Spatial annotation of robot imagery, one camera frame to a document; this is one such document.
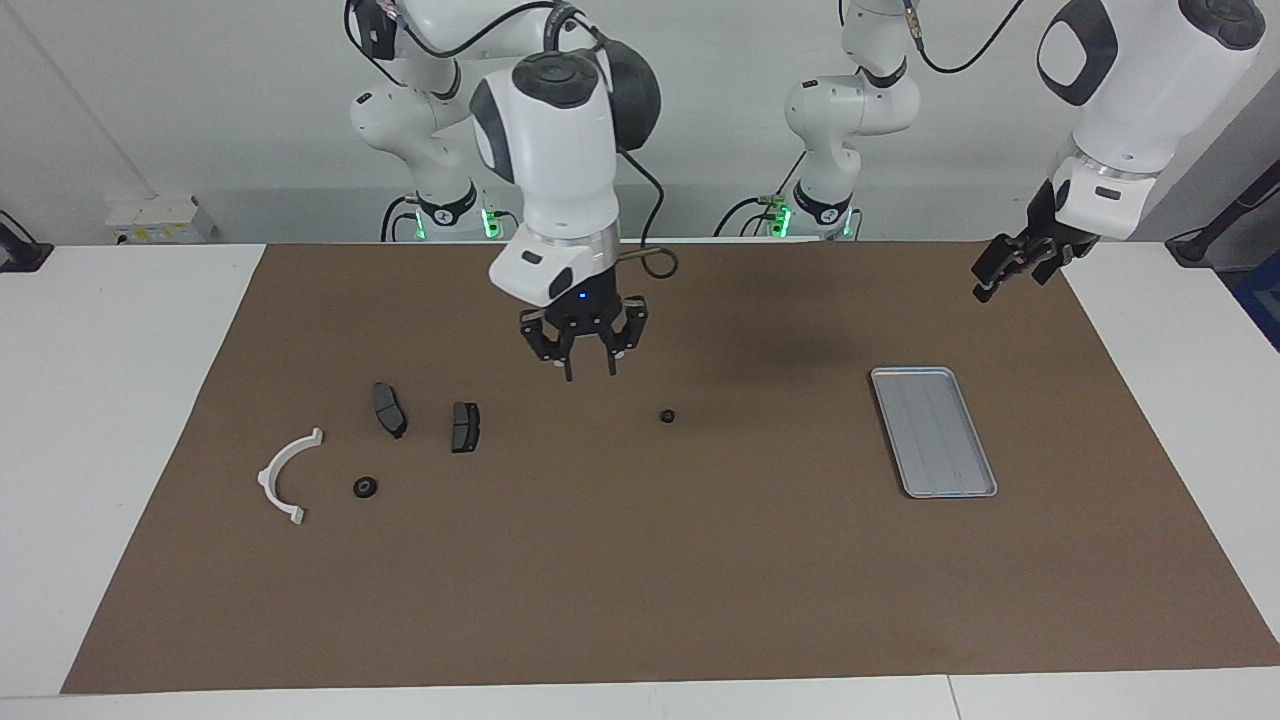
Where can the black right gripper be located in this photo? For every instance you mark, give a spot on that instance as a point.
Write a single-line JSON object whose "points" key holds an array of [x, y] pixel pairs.
{"points": [[588, 310]]}

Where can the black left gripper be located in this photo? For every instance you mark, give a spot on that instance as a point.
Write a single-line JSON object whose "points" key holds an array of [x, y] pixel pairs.
{"points": [[1058, 235]]}

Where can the blue plastic crate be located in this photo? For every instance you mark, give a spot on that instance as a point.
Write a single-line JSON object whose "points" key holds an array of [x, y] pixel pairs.
{"points": [[1265, 300]]}

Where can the silver ribbed metal tray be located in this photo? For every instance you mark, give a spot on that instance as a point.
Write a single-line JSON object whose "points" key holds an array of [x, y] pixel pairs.
{"points": [[935, 440]]}

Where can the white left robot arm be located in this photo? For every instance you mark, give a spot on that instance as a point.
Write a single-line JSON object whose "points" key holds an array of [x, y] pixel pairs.
{"points": [[1150, 80]]}

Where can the long dark grey brake pad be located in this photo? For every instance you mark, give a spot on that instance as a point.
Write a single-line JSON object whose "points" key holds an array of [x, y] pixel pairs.
{"points": [[388, 410]]}

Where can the white power box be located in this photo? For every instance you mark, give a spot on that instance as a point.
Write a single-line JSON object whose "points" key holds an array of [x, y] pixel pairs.
{"points": [[160, 218]]}

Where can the brown paper table mat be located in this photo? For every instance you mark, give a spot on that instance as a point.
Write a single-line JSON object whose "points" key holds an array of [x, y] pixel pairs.
{"points": [[640, 580]]}

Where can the short dark grey brake pad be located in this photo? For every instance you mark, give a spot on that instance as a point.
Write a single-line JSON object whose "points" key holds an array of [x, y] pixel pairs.
{"points": [[465, 427]]}

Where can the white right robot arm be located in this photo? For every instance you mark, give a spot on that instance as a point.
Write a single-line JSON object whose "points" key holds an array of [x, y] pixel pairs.
{"points": [[560, 150]]}

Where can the black clamp stand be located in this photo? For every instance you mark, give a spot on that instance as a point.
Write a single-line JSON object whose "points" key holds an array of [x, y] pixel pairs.
{"points": [[25, 258], [1195, 245]]}

